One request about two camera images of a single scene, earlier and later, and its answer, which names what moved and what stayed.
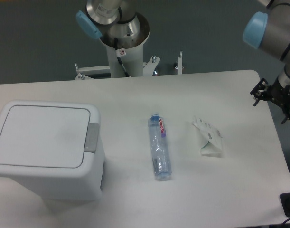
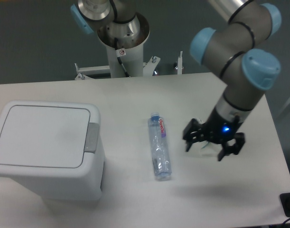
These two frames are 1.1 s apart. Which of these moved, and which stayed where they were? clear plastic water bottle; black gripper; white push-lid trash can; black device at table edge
Moved: black gripper
Stayed: clear plastic water bottle; black device at table edge; white push-lid trash can
